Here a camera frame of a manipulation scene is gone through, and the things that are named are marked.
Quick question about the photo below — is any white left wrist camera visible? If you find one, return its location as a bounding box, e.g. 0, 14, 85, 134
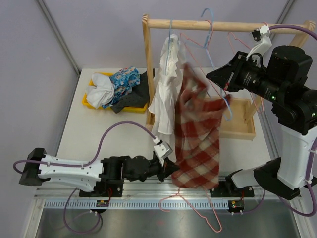
153, 137, 172, 167

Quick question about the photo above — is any wooden clothes rack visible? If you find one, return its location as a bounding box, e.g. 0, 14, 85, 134
141, 13, 316, 142

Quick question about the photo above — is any pink wire hanger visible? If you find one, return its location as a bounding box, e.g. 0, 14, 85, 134
227, 21, 269, 114
158, 188, 222, 234
180, 33, 223, 98

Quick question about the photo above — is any aluminium frame post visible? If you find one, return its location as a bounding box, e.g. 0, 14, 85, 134
275, 0, 297, 24
35, 0, 81, 77

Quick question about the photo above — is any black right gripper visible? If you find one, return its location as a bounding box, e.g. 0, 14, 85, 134
208, 51, 286, 104

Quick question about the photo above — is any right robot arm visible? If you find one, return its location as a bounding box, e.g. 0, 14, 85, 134
206, 45, 317, 200

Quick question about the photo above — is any grey polka dot skirt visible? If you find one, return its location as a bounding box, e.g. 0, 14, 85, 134
110, 72, 149, 114

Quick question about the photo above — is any red plaid skirt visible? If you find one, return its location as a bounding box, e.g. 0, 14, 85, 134
171, 63, 232, 190

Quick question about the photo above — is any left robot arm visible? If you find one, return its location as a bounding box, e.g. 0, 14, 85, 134
19, 148, 179, 197

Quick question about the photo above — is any blue wire hanger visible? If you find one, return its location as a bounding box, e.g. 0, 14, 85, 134
164, 19, 173, 76
200, 7, 233, 121

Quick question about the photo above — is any aluminium mounting rail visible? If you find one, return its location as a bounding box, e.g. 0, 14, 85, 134
27, 178, 316, 238

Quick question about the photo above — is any white ruffled skirt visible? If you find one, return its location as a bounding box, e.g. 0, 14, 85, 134
148, 34, 188, 149

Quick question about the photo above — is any blue floral skirt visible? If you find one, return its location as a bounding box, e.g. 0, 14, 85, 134
102, 66, 140, 109

